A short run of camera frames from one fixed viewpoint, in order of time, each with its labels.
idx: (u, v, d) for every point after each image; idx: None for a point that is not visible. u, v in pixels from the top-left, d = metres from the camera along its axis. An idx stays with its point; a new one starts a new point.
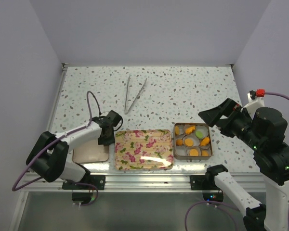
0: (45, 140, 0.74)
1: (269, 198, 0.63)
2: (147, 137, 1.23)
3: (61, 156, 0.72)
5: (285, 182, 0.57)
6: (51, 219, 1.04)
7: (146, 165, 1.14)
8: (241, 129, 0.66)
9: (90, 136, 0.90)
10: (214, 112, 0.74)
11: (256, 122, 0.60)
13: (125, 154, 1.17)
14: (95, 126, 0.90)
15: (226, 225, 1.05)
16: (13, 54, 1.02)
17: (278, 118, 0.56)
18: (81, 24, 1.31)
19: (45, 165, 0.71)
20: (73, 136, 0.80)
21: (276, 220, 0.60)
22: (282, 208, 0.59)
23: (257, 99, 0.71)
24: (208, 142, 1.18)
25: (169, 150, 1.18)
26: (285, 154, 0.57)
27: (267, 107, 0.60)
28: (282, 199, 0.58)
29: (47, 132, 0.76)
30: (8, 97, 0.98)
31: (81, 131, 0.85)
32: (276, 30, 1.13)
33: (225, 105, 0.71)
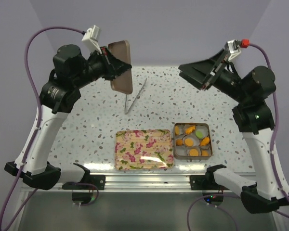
0: (11, 173, 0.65)
1: (252, 156, 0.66)
2: (147, 137, 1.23)
3: (35, 183, 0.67)
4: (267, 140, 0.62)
5: (259, 130, 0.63)
6: (51, 220, 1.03)
7: (146, 165, 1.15)
8: (230, 84, 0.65)
9: (56, 128, 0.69)
10: (202, 67, 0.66)
11: (247, 83, 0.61)
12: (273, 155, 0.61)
13: (125, 154, 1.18)
14: (48, 119, 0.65)
15: (227, 226, 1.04)
16: (15, 56, 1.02)
17: (267, 83, 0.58)
18: (80, 24, 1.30)
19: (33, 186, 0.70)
20: (33, 156, 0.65)
21: (264, 177, 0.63)
22: (265, 160, 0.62)
23: (241, 51, 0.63)
24: (208, 142, 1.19)
25: (169, 150, 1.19)
26: (260, 112, 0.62)
27: (261, 67, 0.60)
28: (262, 149, 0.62)
29: (6, 164, 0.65)
30: (9, 97, 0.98)
31: (36, 138, 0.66)
32: (277, 29, 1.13)
33: (219, 58, 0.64)
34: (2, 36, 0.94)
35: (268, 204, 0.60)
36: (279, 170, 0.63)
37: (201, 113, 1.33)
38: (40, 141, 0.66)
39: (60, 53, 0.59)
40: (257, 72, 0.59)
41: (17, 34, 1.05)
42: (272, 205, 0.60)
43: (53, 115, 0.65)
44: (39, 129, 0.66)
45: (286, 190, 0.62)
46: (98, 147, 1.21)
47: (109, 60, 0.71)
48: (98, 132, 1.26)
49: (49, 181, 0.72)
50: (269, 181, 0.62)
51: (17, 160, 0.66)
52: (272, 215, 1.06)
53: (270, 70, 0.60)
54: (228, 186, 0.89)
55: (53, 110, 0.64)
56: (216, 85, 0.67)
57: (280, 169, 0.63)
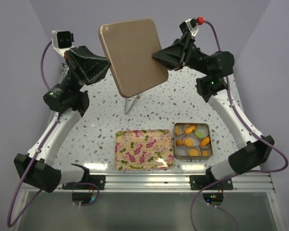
0: (22, 164, 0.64)
1: (223, 117, 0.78)
2: (147, 137, 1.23)
3: (45, 173, 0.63)
4: (226, 98, 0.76)
5: (218, 93, 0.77)
6: (51, 220, 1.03)
7: (146, 165, 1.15)
8: (199, 60, 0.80)
9: (69, 127, 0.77)
10: (176, 50, 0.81)
11: (213, 64, 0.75)
12: (233, 106, 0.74)
13: (125, 154, 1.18)
14: (69, 115, 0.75)
15: (226, 225, 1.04)
16: (17, 55, 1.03)
17: (227, 68, 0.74)
18: (81, 23, 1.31)
19: (37, 184, 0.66)
20: (49, 144, 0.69)
21: (235, 130, 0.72)
22: (230, 113, 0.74)
23: (197, 29, 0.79)
24: (208, 142, 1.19)
25: (169, 150, 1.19)
26: (216, 85, 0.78)
27: (225, 54, 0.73)
28: (224, 106, 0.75)
29: (19, 154, 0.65)
30: (11, 96, 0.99)
31: (54, 131, 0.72)
32: (276, 28, 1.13)
33: (186, 41, 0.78)
34: (6, 35, 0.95)
35: (246, 150, 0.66)
36: (246, 119, 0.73)
37: (201, 113, 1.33)
38: (58, 133, 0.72)
39: (49, 103, 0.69)
40: (221, 59, 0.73)
41: (19, 33, 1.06)
42: (250, 148, 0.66)
43: (72, 112, 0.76)
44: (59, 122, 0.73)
45: (257, 133, 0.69)
46: (98, 147, 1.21)
47: (74, 64, 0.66)
48: (98, 132, 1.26)
49: (54, 180, 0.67)
50: (240, 129, 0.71)
51: (31, 150, 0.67)
52: (272, 216, 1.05)
53: (227, 60, 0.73)
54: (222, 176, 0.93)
55: (73, 109, 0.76)
56: (190, 64, 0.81)
57: (246, 119, 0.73)
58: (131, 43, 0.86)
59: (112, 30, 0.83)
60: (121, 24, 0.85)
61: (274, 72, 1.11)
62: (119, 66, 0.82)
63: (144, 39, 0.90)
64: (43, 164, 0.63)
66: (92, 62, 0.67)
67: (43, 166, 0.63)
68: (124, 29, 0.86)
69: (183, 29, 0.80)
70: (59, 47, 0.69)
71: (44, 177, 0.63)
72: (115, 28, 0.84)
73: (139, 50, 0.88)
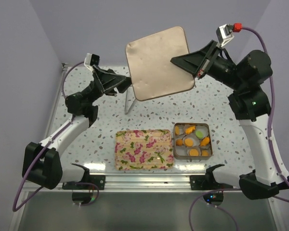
0: (33, 152, 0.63)
1: (251, 145, 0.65)
2: (147, 137, 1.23)
3: (53, 164, 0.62)
4: (264, 126, 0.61)
5: (256, 118, 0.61)
6: (50, 220, 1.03)
7: (146, 165, 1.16)
8: (225, 71, 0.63)
9: (77, 132, 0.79)
10: (194, 57, 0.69)
11: (243, 68, 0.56)
12: (270, 141, 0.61)
13: (125, 154, 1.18)
14: (81, 119, 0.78)
15: (226, 225, 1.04)
16: (18, 56, 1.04)
17: (265, 68, 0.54)
18: (82, 24, 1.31)
19: (38, 179, 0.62)
20: (61, 138, 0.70)
21: (262, 164, 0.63)
22: (263, 147, 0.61)
23: (233, 36, 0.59)
24: (208, 142, 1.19)
25: (169, 150, 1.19)
26: (255, 100, 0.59)
27: (258, 51, 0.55)
28: (260, 136, 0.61)
29: (31, 142, 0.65)
30: (11, 97, 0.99)
31: (66, 129, 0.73)
32: (276, 29, 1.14)
33: (209, 49, 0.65)
34: (6, 35, 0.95)
35: (266, 188, 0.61)
36: (278, 155, 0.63)
37: (201, 113, 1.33)
38: (69, 132, 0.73)
39: (68, 104, 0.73)
40: (253, 58, 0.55)
41: (19, 33, 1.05)
42: (272, 189, 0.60)
43: (84, 118, 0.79)
44: (71, 123, 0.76)
45: (285, 173, 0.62)
46: (98, 147, 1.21)
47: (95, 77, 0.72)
48: (98, 132, 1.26)
49: (56, 176, 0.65)
50: (269, 167, 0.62)
51: (43, 140, 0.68)
52: (272, 216, 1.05)
53: (261, 59, 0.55)
54: (224, 178, 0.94)
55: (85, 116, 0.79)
56: (212, 74, 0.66)
57: (278, 155, 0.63)
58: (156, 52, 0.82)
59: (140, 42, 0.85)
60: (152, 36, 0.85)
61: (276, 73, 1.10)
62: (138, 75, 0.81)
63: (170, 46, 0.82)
64: (53, 152, 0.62)
66: (111, 76, 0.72)
67: (54, 153, 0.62)
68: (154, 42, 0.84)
69: (219, 34, 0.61)
70: (89, 65, 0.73)
71: (51, 167, 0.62)
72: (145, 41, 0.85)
73: (163, 58, 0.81)
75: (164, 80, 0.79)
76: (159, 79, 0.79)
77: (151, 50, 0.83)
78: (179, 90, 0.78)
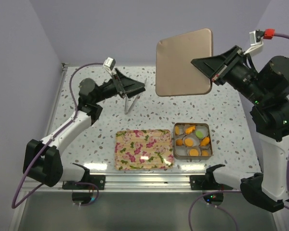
0: (34, 149, 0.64)
1: (268, 163, 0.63)
2: (147, 137, 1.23)
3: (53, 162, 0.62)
4: (287, 147, 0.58)
5: (282, 137, 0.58)
6: (50, 220, 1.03)
7: (146, 165, 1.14)
8: (243, 80, 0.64)
9: (80, 129, 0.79)
10: (214, 62, 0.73)
11: (266, 74, 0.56)
12: None
13: (125, 154, 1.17)
14: (83, 116, 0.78)
15: (226, 225, 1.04)
16: (18, 55, 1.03)
17: None
18: (82, 24, 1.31)
19: (39, 176, 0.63)
20: (62, 136, 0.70)
21: (273, 181, 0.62)
22: (280, 166, 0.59)
23: (262, 44, 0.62)
24: (208, 142, 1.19)
25: (169, 150, 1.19)
26: (283, 112, 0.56)
27: (282, 58, 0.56)
28: (281, 157, 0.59)
29: (32, 140, 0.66)
30: (11, 97, 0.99)
31: (69, 126, 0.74)
32: (276, 29, 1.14)
33: (229, 55, 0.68)
34: (6, 35, 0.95)
35: (267, 199, 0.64)
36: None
37: (201, 113, 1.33)
38: (71, 129, 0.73)
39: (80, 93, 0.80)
40: (276, 64, 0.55)
41: (19, 33, 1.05)
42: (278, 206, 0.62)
43: (86, 116, 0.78)
44: (72, 121, 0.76)
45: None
46: (98, 147, 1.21)
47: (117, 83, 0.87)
48: (98, 132, 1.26)
49: (56, 173, 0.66)
50: (280, 185, 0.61)
51: (44, 138, 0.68)
52: (272, 216, 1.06)
53: (286, 67, 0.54)
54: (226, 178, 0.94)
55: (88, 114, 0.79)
56: (229, 81, 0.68)
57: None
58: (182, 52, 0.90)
59: (170, 41, 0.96)
60: (182, 36, 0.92)
61: None
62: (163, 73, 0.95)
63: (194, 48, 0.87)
64: (53, 151, 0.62)
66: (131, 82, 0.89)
67: (54, 152, 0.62)
68: (183, 42, 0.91)
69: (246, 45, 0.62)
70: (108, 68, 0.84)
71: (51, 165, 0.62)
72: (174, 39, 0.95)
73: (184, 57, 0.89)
75: (182, 80, 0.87)
76: (178, 78, 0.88)
77: (178, 50, 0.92)
78: (195, 94, 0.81)
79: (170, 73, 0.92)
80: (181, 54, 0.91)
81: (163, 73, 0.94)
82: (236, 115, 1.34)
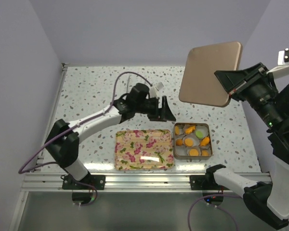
0: (59, 129, 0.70)
1: (280, 187, 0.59)
2: (147, 137, 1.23)
3: (70, 147, 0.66)
4: None
5: None
6: (51, 220, 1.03)
7: (146, 165, 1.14)
8: (259, 99, 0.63)
9: (108, 124, 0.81)
10: (236, 77, 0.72)
11: (285, 99, 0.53)
12: None
13: (125, 154, 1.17)
14: (113, 112, 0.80)
15: (226, 226, 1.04)
16: (17, 56, 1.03)
17: None
18: (82, 24, 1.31)
19: (55, 155, 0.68)
20: (87, 125, 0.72)
21: (283, 201, 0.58)
22: None
23: None
24: (208, 142, 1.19)
25: (169, 150, 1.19)
26: None
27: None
28: None
29: (62, 120, 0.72)
30: (11, 97, 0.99)
31: (97, 118, 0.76)
32: (276, 29, 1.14)
33: (252, 72, 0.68)
34: (5, 35, 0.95)
35: (271, 217, 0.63)
36: None
37: (201, 113, 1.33)
38: (98, 121, 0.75)
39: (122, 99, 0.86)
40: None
41: (19, 34, 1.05)
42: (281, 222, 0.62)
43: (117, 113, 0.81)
44: (103, 114, 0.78)
45: None
46: (98, 147, 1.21)
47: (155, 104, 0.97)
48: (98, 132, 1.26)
49: (70, 158, 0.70)
50: None
51: (72, 121, 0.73)
52: None
53: None
54: (228, 184, 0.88)
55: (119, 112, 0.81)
56: (248, 98, 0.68)
57: None
58: (211, 61, 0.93)
59: (201, 50, 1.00)
60: (214, 45, 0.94)
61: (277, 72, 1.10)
62: (188, 81, 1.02)
63: (220, 59, 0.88)
64: (73, 137, 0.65)
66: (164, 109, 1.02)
67: (74, 138, 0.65)
68: (213, 52, 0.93)
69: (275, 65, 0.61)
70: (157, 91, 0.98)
71: (67, 149, 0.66)
72: (204, 47, 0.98)
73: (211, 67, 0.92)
75: (203, 90, 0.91)
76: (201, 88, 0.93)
77: (208, 59, 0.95)
78: (216, 104, 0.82)
79: (194, 83, 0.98)
80: (209, 64, 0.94)
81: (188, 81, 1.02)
82: (236, 115, 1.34)
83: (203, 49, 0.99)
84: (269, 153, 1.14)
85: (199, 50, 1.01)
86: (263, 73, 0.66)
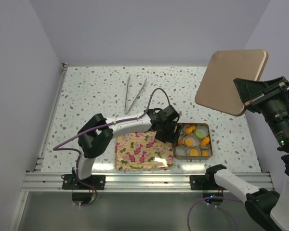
0: (97, 122, 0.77)
1: (286, 200, 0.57)
2: (147, 137, 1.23)
3: (103, 141, 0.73)
4: None
5: None
6: (51, 220, 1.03)
7: (146, 165, 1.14)
8: (275, 115, 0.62)
9: (137, 129, 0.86)
10: (254, 87, 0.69)
11: None
12: None
13: (125, 154, 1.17)
14: (146, 120, 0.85)
15: (226, 226, 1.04)
16: (17, 55, 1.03)
17: None
18: (82, 24, 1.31)
19: (85, 145, 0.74)
20: (121, 125, 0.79)
21: None
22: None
23: None
24: (208, 142, 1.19)
25: (169, 150, 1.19)
26: None
27: None
28: None
29: (100, 115, 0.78)
30: (11, 98, 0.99)
31: (131, 121, 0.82)
32: (276, 29, 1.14)
33: (273, 86, 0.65)
34: (6, 35, 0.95)
35: (272, 227, 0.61)
36: None
37: (201, 113, 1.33)
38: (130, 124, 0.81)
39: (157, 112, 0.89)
40: None
41: (19, 34, 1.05)
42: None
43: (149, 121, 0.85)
44: (137, 119, 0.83)
45: None
46: None
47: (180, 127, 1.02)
48: None
49: (97, 152, 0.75)
50: None
51: (109, 118, 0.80)
52: None
53: None
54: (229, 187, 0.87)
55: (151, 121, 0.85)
56: (263, 110, 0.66)
57: None
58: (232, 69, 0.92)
59: (225, 55, 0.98)
60: (238, 52, 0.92)
61: (277, 72, 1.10)
62: (206, 86, 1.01)
63: (242, 68, 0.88)
64: (109, 133, 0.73)
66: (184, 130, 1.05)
67: (109, 134, 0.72)
68: (236, 58, 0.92)
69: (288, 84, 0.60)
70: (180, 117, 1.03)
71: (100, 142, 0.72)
72: (229, 53, 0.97)
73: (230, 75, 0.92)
75: (220, 97, 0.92)
76: (218, 95, 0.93)
77: (229, 66, 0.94)
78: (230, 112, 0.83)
79: (213, 88, 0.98)
80: (230, 70, 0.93)
81: (206, 86, 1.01)
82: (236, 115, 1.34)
83: (226, 55, 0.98)
84: (269, 153, 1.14)
85: (222, 56, 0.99)
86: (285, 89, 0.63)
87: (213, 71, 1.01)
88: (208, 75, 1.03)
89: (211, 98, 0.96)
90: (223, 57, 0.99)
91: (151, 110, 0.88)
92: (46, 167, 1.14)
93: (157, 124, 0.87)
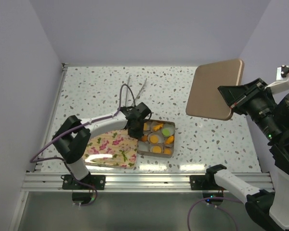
0: (70, 124, 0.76)
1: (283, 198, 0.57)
2: (115, 134, 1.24)
3: (81, 142, 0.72)
4: None
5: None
6: (51, 219, 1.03)
7: (109, 161, 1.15)
8: (258, 112, 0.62)
9: (113, 127, 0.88)
10: (237, 90, 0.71)
11: (282, 112, 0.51)
12: None
13: (91, 148, 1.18)
14: (121, 117, 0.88)
15: (225, 225, 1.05)
16: (17, 56, 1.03)
17: None
18: (81, 24, 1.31)
19: (62, 150, 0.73)
20: (98, 124, 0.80)
21: (286, 211, 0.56)
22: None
23: (287, 80, 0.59)
24: (173, 141, 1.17)
25: (133, 150, 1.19)
26: None
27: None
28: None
29: (74, 116, 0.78)
30: (12, 98, 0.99)
31: (107, 120, 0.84)
32: (276, 28, 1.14)
33: (252, 86, 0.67)
34: (6, 36, 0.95)
35: (272, 226, 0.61)
36: None
37: None
38: (106, 123, 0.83)
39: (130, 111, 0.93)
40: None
41: (19, 34, 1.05)
42: None
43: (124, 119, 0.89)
44: (112, 117, 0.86)
45: None
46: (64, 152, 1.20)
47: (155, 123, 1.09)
48: None
49: (76, 154, 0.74)
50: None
51: (84, 118, 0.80)
52: None
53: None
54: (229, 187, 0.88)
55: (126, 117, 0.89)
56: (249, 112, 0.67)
57: None
58: (216, 79, 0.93)
59: (207, 67, 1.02)
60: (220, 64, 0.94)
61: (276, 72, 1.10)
62: (194, 95, 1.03)
63: (224, 76, 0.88)
64: (85, 133, 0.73)
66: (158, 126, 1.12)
67: (85, 134, 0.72)
68: (219, 69, 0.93)
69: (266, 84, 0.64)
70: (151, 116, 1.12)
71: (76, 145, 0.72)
72: (211, 66, 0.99)
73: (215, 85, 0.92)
75: (209, 105, 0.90)
76: (206, 102, 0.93)
77: (214, 76, 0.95)
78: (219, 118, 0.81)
79: (200, 95, 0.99)
80: (215, 78, 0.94)
81: (194, 94, 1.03)
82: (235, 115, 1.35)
83: (208, 67, 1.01)
84: (269, 153, 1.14)
85: (205, 68, 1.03)
86: (262, 88, 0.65)
87: (199, 82, 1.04)
88: (195, 86, 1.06)
89: (200, 106, 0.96)
90: (206, 69, 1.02)
91: (125, 108, 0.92)
92: (46, 167, 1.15)
93: (132, 120, 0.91)
